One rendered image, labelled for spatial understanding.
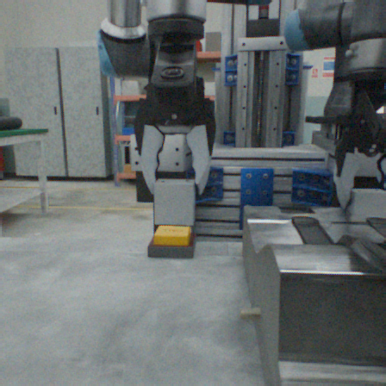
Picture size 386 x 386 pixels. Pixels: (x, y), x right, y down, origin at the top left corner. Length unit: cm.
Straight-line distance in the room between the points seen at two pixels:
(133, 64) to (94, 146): 495
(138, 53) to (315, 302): 87
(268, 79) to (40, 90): 533
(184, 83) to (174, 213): 17
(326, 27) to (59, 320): 64
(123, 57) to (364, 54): 62
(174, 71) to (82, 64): 564
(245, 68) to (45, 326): 88
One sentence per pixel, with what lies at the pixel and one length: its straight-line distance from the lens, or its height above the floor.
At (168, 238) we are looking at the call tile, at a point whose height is 83.
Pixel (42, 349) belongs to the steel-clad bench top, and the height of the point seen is 80.
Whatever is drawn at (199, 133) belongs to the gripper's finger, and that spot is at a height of 102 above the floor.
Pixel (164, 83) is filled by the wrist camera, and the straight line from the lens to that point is 40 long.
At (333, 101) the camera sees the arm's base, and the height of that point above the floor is 108.
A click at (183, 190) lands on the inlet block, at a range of 47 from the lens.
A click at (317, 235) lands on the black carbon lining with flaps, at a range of 54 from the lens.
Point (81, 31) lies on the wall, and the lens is 644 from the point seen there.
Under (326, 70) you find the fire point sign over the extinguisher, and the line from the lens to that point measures 605.
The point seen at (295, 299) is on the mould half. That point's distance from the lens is 29.
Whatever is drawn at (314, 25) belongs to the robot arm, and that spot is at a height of 120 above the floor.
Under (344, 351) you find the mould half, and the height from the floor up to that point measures 88.
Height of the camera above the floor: 104
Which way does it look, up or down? 12 degrees down
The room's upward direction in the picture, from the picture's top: straight up
